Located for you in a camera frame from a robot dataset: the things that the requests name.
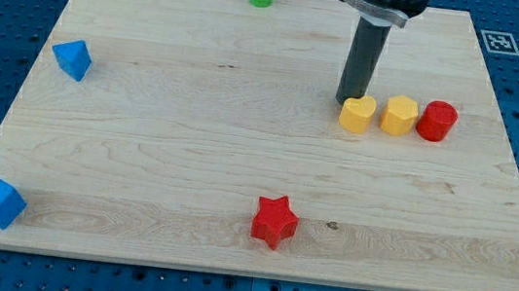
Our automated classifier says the robot arm flange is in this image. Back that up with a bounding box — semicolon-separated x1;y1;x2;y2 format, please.
341;0;430;27

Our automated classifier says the red star block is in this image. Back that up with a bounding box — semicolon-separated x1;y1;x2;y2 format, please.
250;196;299;251

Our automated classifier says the wooden board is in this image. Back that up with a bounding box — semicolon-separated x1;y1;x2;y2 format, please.
0;0;519;291

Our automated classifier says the yellow heart block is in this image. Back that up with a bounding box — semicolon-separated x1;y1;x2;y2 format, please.
338;95;377;134

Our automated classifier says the yellow hexagon block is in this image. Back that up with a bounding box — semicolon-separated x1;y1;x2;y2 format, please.
380;95;419;136

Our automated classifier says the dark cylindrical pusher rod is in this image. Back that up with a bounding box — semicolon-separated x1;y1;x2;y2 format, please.
335;17;390;105

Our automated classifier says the red cylinder block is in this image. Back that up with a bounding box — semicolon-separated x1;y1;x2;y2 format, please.
416;100;458;142

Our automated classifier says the blue triangle block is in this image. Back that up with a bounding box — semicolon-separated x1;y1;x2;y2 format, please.
52;40;92;82

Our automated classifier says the white fiducial marker tag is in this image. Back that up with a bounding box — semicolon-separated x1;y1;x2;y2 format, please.
480;29;519;56

